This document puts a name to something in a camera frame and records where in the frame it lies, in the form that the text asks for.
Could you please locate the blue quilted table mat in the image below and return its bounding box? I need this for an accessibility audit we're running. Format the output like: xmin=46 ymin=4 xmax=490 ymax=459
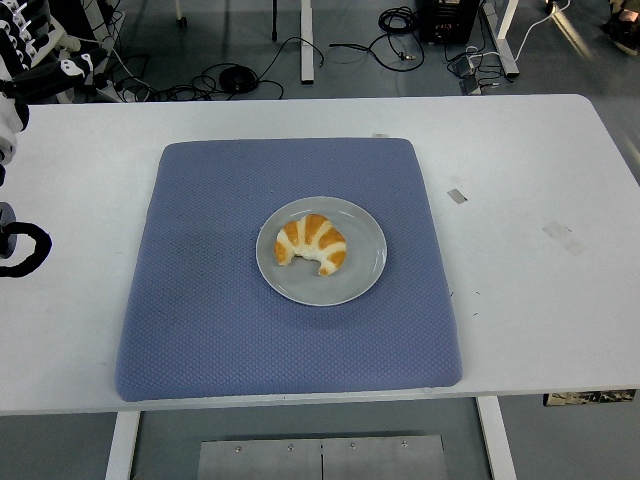
xmin=113 ymin=137 xmax=463 ymax=404

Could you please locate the white floor cable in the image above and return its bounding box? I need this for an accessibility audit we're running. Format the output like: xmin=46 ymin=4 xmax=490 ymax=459
xmin=511 ymin=3 xmax=557 ymax=62

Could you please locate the white background desk leg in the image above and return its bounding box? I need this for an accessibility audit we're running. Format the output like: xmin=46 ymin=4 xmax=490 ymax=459
xmin=298 ymin=0 xmax=316 ymax=86
xmin=491 ymin=0 xmax=522 ymax=78

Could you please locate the long black looping cable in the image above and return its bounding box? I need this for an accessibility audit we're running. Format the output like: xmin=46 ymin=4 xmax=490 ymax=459
xmin=252 ymin=36 xmax=326 ymax=101

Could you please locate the round grey ceramic plate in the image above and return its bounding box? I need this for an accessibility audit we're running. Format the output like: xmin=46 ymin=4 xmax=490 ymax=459
xmin=254 ymin=195 xmax=389 ymax=307

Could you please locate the grey metal plate with screws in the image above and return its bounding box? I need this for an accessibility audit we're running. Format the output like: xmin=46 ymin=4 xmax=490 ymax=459
xmin=197 ymin=434 xmax=447 ymax=480

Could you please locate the black round floor puck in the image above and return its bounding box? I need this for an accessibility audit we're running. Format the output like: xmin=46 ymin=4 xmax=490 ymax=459
xmin=218 ymin=66 xmax=260 ymax=94

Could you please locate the coiled black floor cable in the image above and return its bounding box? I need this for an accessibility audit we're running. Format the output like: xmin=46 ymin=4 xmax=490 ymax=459
xmin=327 ymin=5 xmax=427 ymax=72

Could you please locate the golden croissant bread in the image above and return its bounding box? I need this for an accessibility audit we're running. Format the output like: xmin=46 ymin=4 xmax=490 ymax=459
xmin=273 ymin=213 xmax=349 ymax=278

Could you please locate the white table leg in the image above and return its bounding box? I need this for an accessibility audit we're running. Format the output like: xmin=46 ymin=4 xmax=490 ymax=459
xmin=103 ymin=410 xmax=142 ymax=480
xmin=475 ymin=396 xmax=519 ymax=480

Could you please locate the black equipment box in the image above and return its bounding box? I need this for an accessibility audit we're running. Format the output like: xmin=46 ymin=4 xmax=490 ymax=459
xmin=416 ymin=0 xmax=482 ymax=47

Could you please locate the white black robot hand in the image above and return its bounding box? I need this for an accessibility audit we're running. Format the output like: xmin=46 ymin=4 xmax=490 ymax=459
xmin=0 ymin=0 xmax=109 ymax=169

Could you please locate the white equipment stand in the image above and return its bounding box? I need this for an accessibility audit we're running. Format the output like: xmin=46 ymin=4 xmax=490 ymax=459
xmin=82 ymin=0 xmax=127 ymax=104

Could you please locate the white office chair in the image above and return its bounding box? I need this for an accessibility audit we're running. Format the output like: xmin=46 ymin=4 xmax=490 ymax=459
xmin=29 ymin=22 xmax=84 ymax=105

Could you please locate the long clear tape piece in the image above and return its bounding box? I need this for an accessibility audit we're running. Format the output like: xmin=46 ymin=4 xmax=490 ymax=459
xmin=541 ymin=220 xmax=587 ymax=257

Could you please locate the person's foot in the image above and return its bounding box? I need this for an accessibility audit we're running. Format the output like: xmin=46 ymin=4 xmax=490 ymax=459
xmin=598 ymin=0 xmax=640 ymax=55

